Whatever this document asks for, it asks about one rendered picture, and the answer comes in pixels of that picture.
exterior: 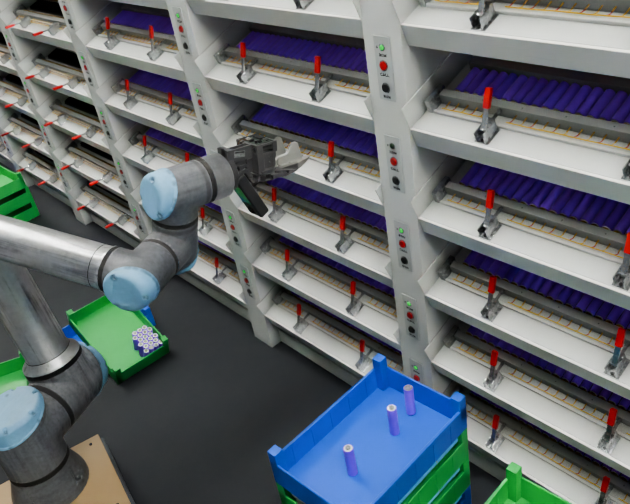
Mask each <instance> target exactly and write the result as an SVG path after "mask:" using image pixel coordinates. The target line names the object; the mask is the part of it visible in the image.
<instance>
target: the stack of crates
mask: <svg viewBox="0 0 630 504"><path fill-rule="evenodd" d="M484 504H572V503H570V502H568V501H566V500H564V499H563V498H561V497H559V496H557V495H555V494H553V493H552V492H550V491H548V490H546V489H544V488H542V487H541V486H539V485H537V484H535V483H533V482H531V481H530V480H528V479H526V478H524V477H522V467H521V466H520V465H518V464H516V463H514V462H511V463H510V464H509V466H508V467H507V468H506V478H505V479H504V480H503V481H502V483H501V484H500V485H499V486H498V487H497V489H496V490H495V491H494V492H493V494H492V495H491V496H490V497H489V499H488V500H487V501H486V502H485V503H484Z"/></svg>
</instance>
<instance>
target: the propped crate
mask: <svg viewBox="0 0 630 504"><path fill-rule="evenodd" d="M66 314H67V318H68V321H69V325H70V326H71V328H72V329H73V330H74V331H75V333H76V334H77V335H78V336H79V338H80V339H81V340H82V341H83V342H84V343H86V345H87V346H92V347H93V348H95V349H96V350H97V351H98V352H99V353H100V354H101V355H102V357H103V358H104V360H105V362H106V365H107V367H108V373H109V374H110V376H111V377H112V378H113V379H114V381H115V382H116V383H117V384H120V383H122V382H123V381H125V380H126V379H128V378H129V377H131V376H133V375H134V374H136V373H137V372H139V371H140V370H142V369H144V368H145V367H147V366H148V365H150V364H151V363H153V362H154V361H156V360H158V359H159V358H161V357H162V356H164V355H165V354H167V353H169V344H168V338H167V337H166V336H165V335H164V336H162V335H161V334H160V332H159V331H158V330H157V329H156V328H155V327H154V326H153V325H152V323H151V322H150V321H149V320H148V319H147V318H146V317H145V316H144V315H143V313H142V312H141V311H140V310H139V311H126V310H123V309H120V308H119V307H117V306H116V305H113V304H112V303H111V302H110V301H109V300H108V299H107V297H106V296H105V295H104V296H102V297H101V298H99V299H97V300H95V301H93V302H92V303H90V304H88V305H86V306H84V307H83V308H81V309H79V310H77V311H76V312H73V311H72V309H70V310H68V311H66ZM144 325H146V326H147V328H148V327H152V329H153V334H154V333H157V334H158V339H159V340H160V341H161V342H162V343H163V346H161V347H160V348H158V349H157V350H155V351H153V352H152V353H150V354H149V355H147V356H145V357H141V356H140V355H139V350H137V351H136V350H134V345H133V339H132V338H133V336H132V332H134V331H137V329H139V328H141V329H142V326H144Z"/></svg>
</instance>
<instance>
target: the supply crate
mask: <svg viewBox="0 0 630 504"><path fill-rule="evenodd" d="M372 360H373V367H374V368H373V369H371V370H370V371H369V372H368V373H367V374H366V375H365V376H364V377H363V378H361V379H360V380H359V381H358V382H357V383H356V384H355V385H354V386H352V387H351V388H350V389H349V390H348V391H347V392H346V393H345V394H343V395H342V396H341V397H340V398H339V399H338V400H337V401H336V402H335V403H333V404H332V405H331V406H330V407H329V408H328V409H327V410H326V411H324V412H323V413H322V414H321V415H320V416H319V417H318V418H317V419H315V420H314V421H313V422H312V423H311V424H310V425H309V426H308V427H307V428H305V429H304V430H303V431H302V432H301V433H300V434H299V435H298V436H296V437H295V438H294V439H293V440H292V441H291V442H290V443H289V444H287V445H286V446H285V447H284V448H283V449H281V448H280V447H278V446H277V445H274V446H272V447H271V448H270V449H269V450H268V451H267V453H268V456H269V460H270V464H271V467H272V471H273V474H274V478H275V482H277V483H278V484H279V485H281V486H282V487H284V488H285V489H286V490H288V491H289V492H290V493H292V494H293V495H294V496H296V497H297V498H298V499H300V500H301V501H303V502H304V503H305V504H397V503H398V502H399V501H400V500H401V499H402V498H403V497H404V496H405V495H406V493H407V492H408V491H409V490H410V489H411V488H412V487H413V486H414V485H415V484H416V483H417V481H418V480H419V479H420V478H421V477H422V476H423V475H424V474H425V473H426V472H427V471H428V469H429V468H430V467H431V466H432V465H433V464H434V463H435V462H436V461H437V460H438V459H439V457H440V456H441V455H442V454H443V453H444V452H445V451H446V450H447V449H448V448H449V447H450V445H451V444H452V443H453V442H454V441H455V440H456V439H457V438H458V437H459V436H460V435H461V433H462V432H463V431H464V430H465V429H466V428H467V414H466V398H465V395H463V394H461V393H459V392H455V393H454V394H453V395H452V396H451V398H449V397H447V396H445V395H443V394H441V393H439V392H437V391H435V390H433V389H431V388H429V387H427V386H425V385H423V384H421V383H419V382H417V381H415V380H413V379H411V378H409V377H407V376H405V375H403V374H401V373H399V372H397V371H395V370H393V369H391V368H389V367H387V361H386V357H385V356H383V355H381V354H379V353H378V354H377V355H376V356H375V357H374V358H373V359H372ZM407 384H409V385H412V386H413V390H414V399H415V408H416V413H415V414H414V415H408V414H407V413H406V407H405V398H404V390H403V387H404V386H405V385H407ZM390 404H393V405H395V406H396V407H397V414H398V421H399V429H400V433H399V434H398V435H396V436H393V435H391V434H390V430H389V423H388V416H387V409H386V408H387V406H388V405H390ZM346 444H351V445H352V446H353V448H354V453H355V459H356V464H357V469H358V473H357V475H356V476H349V475H348V473H347V468H346V463H345V458H344V453H343V447H344V446H345V445H346Z"/></svg>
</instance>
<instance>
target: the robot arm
mask: <svg viewBox="0 0 630 504"><path fill-rule="evenodd" d="M236 143H237V145H236V146H232V147H229V148H226V147H224V146H222V147H218V148H217V151H218V153H214V154H210V155H207V156H203V157H200V158H197V159H194V160H191V161H187V162H184V163H180V164H177V165H174V166H170V167H167V168H160V169H157V170H156V171H154V172H151V173H149V174H147V175H146V176H144V178H143V179H142V181H141V185H140V196H141V199H142V200H141V202H142V205H143V208H144V210H145V212H146V213H147V215H148V216H149V217H150V218H151V219H152V232H151V233H150V234H149V235H148V236H147V237H146V238H145V239H144V240H143V241H142V242H141V243H140V244H139V245H138V246H137V247H136V248H135V249H134V250H129V249H125V248H122V247H118V246H110V245H106V244H103V243H99V242H96V241H92V240H89V239H85V238H82V237H78V236H75V235H71V234H68V233H64V232H61V231H57V230H54V229H50V228H46V227H43V226H39V225H36V224H32V223H29V222H25V221H22V220H18V219H15V218H11V217H8V216H4V215H1V214H0V320H1V322H2V324H3V325H4V327H5V328H6V330H7V332H8V333H9V335H10V337H11V338H12V340H13V341H14V343H15V345H16V346H17V348H18V349H19V351H20V353H21V354H22V356H23V358H24V359H25V363H24V365H23V368H22V371H23V374H24V375H25V377H26V379H27V380H28V382H29V385H28V386H19V387H16V389H15V390H13V389H10V390H8V391H6V392H4V393H2V394H1V395H0V465H1V467H2V468H3V470H4V472H5V473H6V475H7V477H8V478H9V480H10V484H11V499H12V503H13V504H70V503H72V502H73V501H74V500H75V499H76V498H77V497H78V496H79V495H80V493H81V492H82V491H83V489H84V488H85V486H86V484H87V482H88V478H89V468H88V466H87V464H86V462H85V460H84V459H83V457H82V456H81V455H79V454H78V453H76V452H75V451H73V450H72V449H70V448H69V447H68V445H67V444H66V442H65V440H64V435H65V434H66V433H67V431H68V430H69V429H70V428H71V427H72V425H73V424H74V423H75V422H76V420H77V419H78V418H79V417H80V416H81V414H82V413H83V412H84V411H85V409H86V408H87V407H88V406H89V405H90V403H91V402H92V401H93V400H94V398H95V397H96V396H97V395H98V394H99V393H100V392H101V390H102V388H103V386H104V385H105V383H106V381H107V379H108V367H107V365H106V362H105V360H104V358H103V357H102V355H101V354H100V353H99V352H98V351H97V350H96V349H95V348H93V347H92V346H87V345H86V343H84V342H80V341H77V340H76V339H73V338H67V337H66V336H65V334H64V332H63V330H62V329H61V327H60V325H59V323H58V322H57V320H56V318H55V317H54V315H53V313H52V311H51V310H50V308H49V306H48V304H47V303H46V301H45V299H44V297H43V296H42V294H41V292H40V290H39V289H38V287H37V285H36V283H35V282H34V280H33V278H32V276H31V275H30V273H29V271H28V270H27V268H29V269H33V270H36V271H39V272H43V273H46V274H49V275H53V276H56V277H59V278H63V279H66V280H69V281H73V282H76V283H79V284H83V285H86V286H89V287H93V288H96V289H99V290H100V291H102V292H104V294H105V296H106V297H107V299H108V300H109V301H110V302H111V303H112V304H113V305H116V306H117V307H119V308H120V309H123V310H126V311H139V310H142V309H144V308H145V307H147V306H148V305H149V304H150V303H151V302H152V301H154V300H155V299H156V298H157V296H158V294H159V292H160V291H161V290H162V289H163V288H164V287H165V285H166V284H167V283H168V282H169V281H170V280H171V278H172V277H173V276H174V275H179V274H183V273H185V272H187V271H189V270H190V269H192V268H193V267H194V265H195V264H196V261H197V257H198V253H199V245H198V208H199V206H202V205H205V204H208V203H211V202H214V201H216V200H219V199H222V198H225V197H228V196H230V195H231V194H232V193H233V190H235V192H236V193H237V195H238V196H239V197H240V199H241V200H242V202H243V203H244V204H245V206H246V207H247V209H248V210H249V212H250V213H252V214H255V215H257V216H259V217H264V215H265V214H266V213H267V212H268V211H269V210H268V208H267V206H266V205H265V203H264V202H263V200H262V199H261V198H260V196H259V195H258V193H257V192H256V190H255V189H254V188H253V186H252V185H251V183H255V182H256V181H257V182H266V181H270V180H273V179H276V178H281V177H285V176H288V175H290V174H292V173H294V172H295V171H297V170H298V169H299V168H300V167H302V166H303V165H304V164H305V163H306V162H307V161H308V159H309V158H310V155H305V156H301V152H300V149H299V146H298V143H297V142H291V143H290V144H289V147H288V150H287V152H286V150H285V147H284V144H283V141H282V139H281V137H279V136H278V137H275V138H274V140H272V139H268V138H265V137H264V136H261V135H257V134H252V135H249V136H245V137H242V138H238V139H236ZM250 182H251V183H250Z"/></svg>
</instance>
